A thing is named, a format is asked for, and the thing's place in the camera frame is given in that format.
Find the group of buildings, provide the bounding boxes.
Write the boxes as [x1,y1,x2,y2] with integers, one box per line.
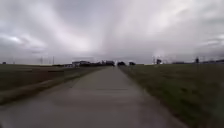
[63,60,116,68]

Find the dry grass verge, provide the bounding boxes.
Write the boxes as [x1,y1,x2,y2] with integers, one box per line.
[0,65,108,106]

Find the grey concrete path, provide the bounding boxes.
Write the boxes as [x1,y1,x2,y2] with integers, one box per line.
[0,65,190,128]

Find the brown bare field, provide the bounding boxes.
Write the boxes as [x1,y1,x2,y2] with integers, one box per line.
[0,63,101,92]

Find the dark trees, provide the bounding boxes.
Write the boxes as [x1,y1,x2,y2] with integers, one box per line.
[116,61,137,67]

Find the green grass field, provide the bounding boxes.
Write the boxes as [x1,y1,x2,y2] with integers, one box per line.
[117,63,224,128]

